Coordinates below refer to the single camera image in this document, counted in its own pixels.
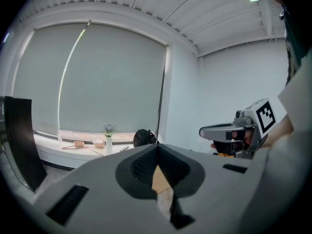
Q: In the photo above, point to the narrow grey roller blind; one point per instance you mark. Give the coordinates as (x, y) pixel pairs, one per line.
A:
(41, 82)

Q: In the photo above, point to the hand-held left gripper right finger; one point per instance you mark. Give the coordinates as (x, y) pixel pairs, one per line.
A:
(219, 191)

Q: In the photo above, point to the wide grey roller blind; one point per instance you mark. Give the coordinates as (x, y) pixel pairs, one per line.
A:
(112, 82)

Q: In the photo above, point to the person's right hand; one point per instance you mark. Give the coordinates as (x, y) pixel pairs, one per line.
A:
(246, 138)

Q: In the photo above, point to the black curved monitor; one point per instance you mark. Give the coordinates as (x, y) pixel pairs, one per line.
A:
(22, 140)

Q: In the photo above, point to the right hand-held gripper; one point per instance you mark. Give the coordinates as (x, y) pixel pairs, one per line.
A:
(264, 117)

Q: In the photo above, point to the grey remote control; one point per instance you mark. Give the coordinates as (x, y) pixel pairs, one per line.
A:
(124, 148)

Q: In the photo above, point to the pink bowl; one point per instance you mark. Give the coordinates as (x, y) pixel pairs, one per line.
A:
(79, 144)
(99, 144)

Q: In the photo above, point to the person's right forearm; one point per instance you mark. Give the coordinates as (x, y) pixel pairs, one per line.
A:
(280, 130)

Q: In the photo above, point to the white window ledge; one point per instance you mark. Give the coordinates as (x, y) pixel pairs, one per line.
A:
(63, 155)

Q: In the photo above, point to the white vase with flowers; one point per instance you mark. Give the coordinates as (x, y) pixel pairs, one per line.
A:
(109, 142)

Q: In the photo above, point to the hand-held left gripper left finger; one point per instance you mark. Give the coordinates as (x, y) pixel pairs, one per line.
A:
(102, 203)

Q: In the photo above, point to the black backpack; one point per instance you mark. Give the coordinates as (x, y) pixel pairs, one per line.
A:
(143, 138)

